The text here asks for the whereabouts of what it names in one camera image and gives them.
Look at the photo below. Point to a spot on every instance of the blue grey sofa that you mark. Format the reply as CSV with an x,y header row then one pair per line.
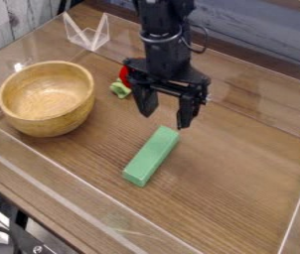
x,y
252,23

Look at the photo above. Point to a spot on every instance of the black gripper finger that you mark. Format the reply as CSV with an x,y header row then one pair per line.
x,y
189,110
146,99

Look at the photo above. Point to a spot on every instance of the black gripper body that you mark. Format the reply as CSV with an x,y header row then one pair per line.
x,y
165,70

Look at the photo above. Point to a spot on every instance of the brown wooden bowl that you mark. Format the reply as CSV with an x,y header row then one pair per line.
x,y
47,98

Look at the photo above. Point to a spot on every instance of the black table leg frame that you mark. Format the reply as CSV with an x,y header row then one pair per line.
x,y
30,239

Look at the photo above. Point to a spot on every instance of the red plush strawberry toy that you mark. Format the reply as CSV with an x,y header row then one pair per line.
x,y
121,87

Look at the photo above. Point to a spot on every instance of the green rectangular block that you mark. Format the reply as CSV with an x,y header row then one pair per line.
x,y
150,156

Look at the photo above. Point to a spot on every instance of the clear acrylic corner bracket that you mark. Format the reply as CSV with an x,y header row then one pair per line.
x,y
88,38

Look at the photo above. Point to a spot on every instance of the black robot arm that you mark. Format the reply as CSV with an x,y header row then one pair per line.
x,y
165,21

